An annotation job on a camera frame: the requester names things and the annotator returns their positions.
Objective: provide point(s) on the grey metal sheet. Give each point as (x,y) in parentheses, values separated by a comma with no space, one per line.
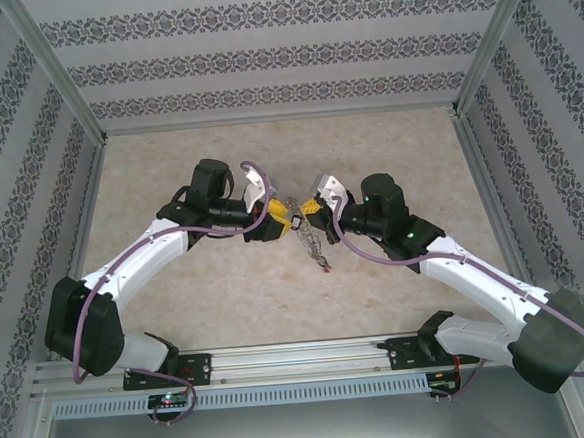
(307,433)

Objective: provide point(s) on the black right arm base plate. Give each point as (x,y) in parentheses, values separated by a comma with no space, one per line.
(402,354)

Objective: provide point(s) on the aluminium frame rail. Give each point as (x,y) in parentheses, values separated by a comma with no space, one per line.
(91,193)
(479,166)
(280,118)

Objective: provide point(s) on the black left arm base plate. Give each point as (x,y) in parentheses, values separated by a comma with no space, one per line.
(197,368)

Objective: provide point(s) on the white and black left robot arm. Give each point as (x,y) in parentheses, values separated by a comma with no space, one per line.
(139,260)

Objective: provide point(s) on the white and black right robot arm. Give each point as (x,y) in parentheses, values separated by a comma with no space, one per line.
(476,276)

